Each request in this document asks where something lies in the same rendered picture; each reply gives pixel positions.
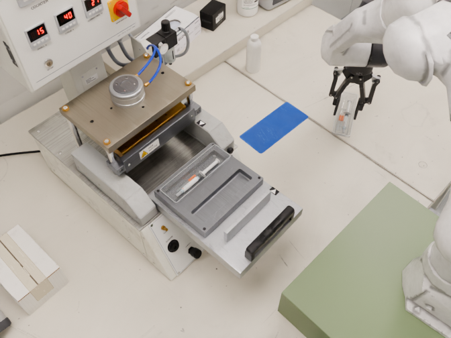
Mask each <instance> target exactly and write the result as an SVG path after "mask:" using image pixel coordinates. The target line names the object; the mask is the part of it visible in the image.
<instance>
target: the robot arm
mask: <svg viewBox="0 0 451 338"><path fill-rule="evenodd" d="M321 58H322V59H323V60H324V61H325V62H326V63H327V64H328V65H329V66H335V67H334V72H333V76H334V79H333V81H332V85H331V88H330V93H329V96H330V97H334V100H333V103H332V105H335V109H334V114H333V115H336V112H337V110H338V105H339V103H340V98H341V95H342V93H343V91H344V90H345V88H346V87H347V86H348V85H349V84H350V83H355V84H358V85H359V88H360V97H359V99H358V103H357V106H356V110H355V114H354V120H356V117H357V114H358V111H362V110H363V107H364V104H366V103H367V104H369V105H370V104H371V103H372V98H373V96H374V92H375V89H376V87H377V85H378V84H379V83H380V80H381V76H380V75H377V76H376V75H374V74H373V72H372V70H373V68H384V67H387V66H389V67H390V68H391V70H392V71H393V72H394V73H395V74H396V75H398V76H400V77H402V78H404V79H406V80H411V81H417V82H418V83H420V84H421V85H422V86H424V87H426V86H428V84H429V83H430V81H431V80H432V79H433V75H434V76H436V77H438V79H439V80H440V81H441V82H442V83H443V84H444V85H445V86H446V90H447V96H448V108H449V114H450V122H451V0H362V2H361V4H360V6H359V8H357V9H355V10H354V11H353V12H352V13H350V14H349V15H347V16H346V17H345V18H344V19H343V20H341V21H340V22H339V23H337V24H336V25H335V24H334V25H331V26H330V27H329V28H328V29H327V30H326V31H325V33H324V35H323V37H322V41H321ZM338 66H343V68H338ZM342 73H343V74H344V76H345V79H344V81H343V82H342V84H341V85H340V86H339V88H338V90H336V91H335V87H336V83H337V81H338V77H339V76H340V75H341V74H342ZM370 79H372V86H371V88H370V92H369V96H368V97H366V93H365V82H366V81H368V80H370ZM402 288H403V292H404V295H405V310H406V311H407V312H409V313H411V314H412V315H413V316H415V317H416V318H418V319H419V320H421V321H422V322H424V323H425V324H426V325H428V326H429V327H431V328H432V329H434V330H435V331H437V332H438V333H439V334H441V335H443V336H444V337H445V338H451V188H450V194H449V197H448V200H447V202H446V204H445V206H444V208H443V210H442V212H441V214H440V216H439V218H438V220H437V221H436V225H435V228H434V241H433V242H431V243H430V245H429V246H428V247H427V248H426V250H425V251H424V252H423V254H422V255H421V256H419V257H418V258H414V259H412V261H411V262H410V263H409V264H408V265H407V266H406V267H405V269H404V270H403V271H402Z"/></svg>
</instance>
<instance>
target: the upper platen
mask: <svg viewBox="0 0 451 338"><path fill-rule="evenodd" d="M184 109H186V106H185V105H184V104H182V103H181V102H180V103H178V104H177V105H175V106H174V107H173V108H172V109H170V110H169V111H167V112H166V113H165V114H164V115H162V116H161V117H159V118H158V119H157V120H155V121H154V122H152V123H151V124H150V125H149V126H147V127H146V128H144V129H143V130H142V131H140V132H139V133H137V134H136V135H135V136H134V137H132V138H131V139H129V140H128V141H127V142H126V143H124V144H123V145H121V146H120V147H118V149H116V150H115V151H114V154H115V156H116V157H117V158H119V159H120V158H121V157H122V156H123V155H124V154H126V153H127V152H129V151H130V150H131V149H132V148H134V147H135V146H137V145H138V144H139V143H140V142H142V141H143V140H144V139H146V138H147V137H148V136H149V135H151V134H152V133H154V132H155V131H156V130H157V129H159V128H160V127H162V126H163V125H164V124H165V123H167V122H168V121H170V120H171V119H172V118H173V117H175V116H176V115H178V114H179V113H180V112H181V111H183V110H184Z"/></svg>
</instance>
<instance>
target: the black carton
mask: <svg viewBox="0 0 451 338"><path fill-rule="evenodd" d="M199 13H200V21H201V27H204V28H205V29H208V30H211V31H214V30H215V29H216V28H217V27H218V26H219V25H220V24H221V23H223V22H224V21H225V20H226V4H225V3H222V2H220V1H216V0H211V1H210V2H209V3H208V4H207V5H206V6H205V7H204V8H203V9H201V10H200V11H199Z"/></svg>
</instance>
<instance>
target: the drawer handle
mask: <svg viewBox="0 0 451 338"><path fill-rule="evenodd" d="M294 214H295V210H294V208H293V207H292V206H290V205H289V206H287V207H286V208H285V209H284V210H283V211H282V212H281V213H280V214H279V215H278V216H277V217H276V218H275V219H274V220H273V221H272V222H271V223H270V224H269V225H268V226H267V227H266V228H265V229H264V230H263V231H262V232H261V233H260V235H259V236H258V237H257V238H256V239H255V240H254V241H253V242H252V243H251V244H250V245H249V246H248V247H247V248H246V251H245V255H244V256H245V258H247V259H248V260H249V261H251V262H252V261H253V259H254V256H255V254H256V253H257V252H258V251H259V250H260V249H261V248H262V247H263V246H264V245H265V244H266V242H267V241H268V240H269V239H270V238H271V237H272V236H273V235H274V234H275V233H276V232H277V231H278V230H279V229H280V228H281V227H282V226H283V225H284V224H285V223H286V222H287V221H288V220H290V221H291V220H292V219H293V218H294Z"/></svg>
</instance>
